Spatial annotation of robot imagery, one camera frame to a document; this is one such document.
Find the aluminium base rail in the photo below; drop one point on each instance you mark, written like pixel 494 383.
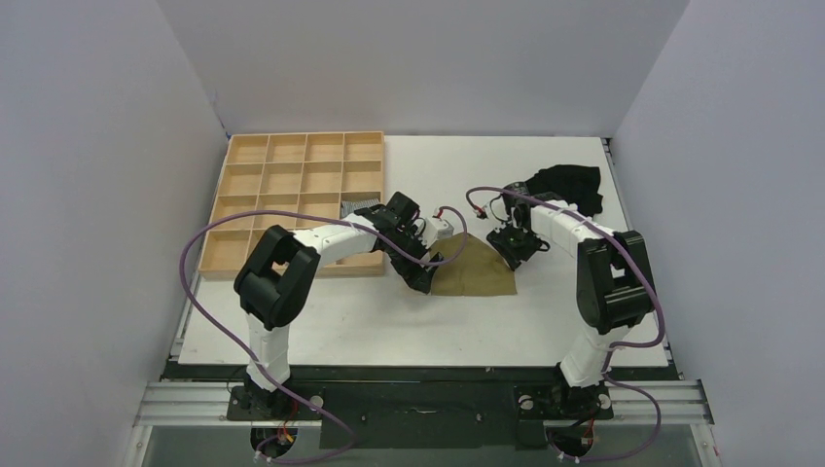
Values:
pixel 202 416

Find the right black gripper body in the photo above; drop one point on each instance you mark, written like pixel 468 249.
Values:
pixel 516 242

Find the wooden compartment tray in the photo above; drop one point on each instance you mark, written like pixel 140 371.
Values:
pixel 289 179

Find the black underwear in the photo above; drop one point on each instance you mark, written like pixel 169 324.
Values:
pixel 574 184

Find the olive and cream underwear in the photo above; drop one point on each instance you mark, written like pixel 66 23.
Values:
pixel 478 271

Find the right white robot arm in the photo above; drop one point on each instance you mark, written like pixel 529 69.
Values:
pixel 613 280

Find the rolled striped grey underwear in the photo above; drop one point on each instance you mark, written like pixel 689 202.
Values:
pixel 351 206

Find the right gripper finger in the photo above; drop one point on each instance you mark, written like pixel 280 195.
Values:
pixel 534 244
pixel 508 246

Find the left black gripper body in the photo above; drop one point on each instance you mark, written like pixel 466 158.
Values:
pixel 408 247

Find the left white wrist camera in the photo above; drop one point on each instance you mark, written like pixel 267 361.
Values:
pixel 435 229

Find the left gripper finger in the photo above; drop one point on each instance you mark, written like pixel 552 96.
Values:
pixel 419 279
pixel 432 260

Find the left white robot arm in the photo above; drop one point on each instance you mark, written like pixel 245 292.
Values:
pixel 274 283

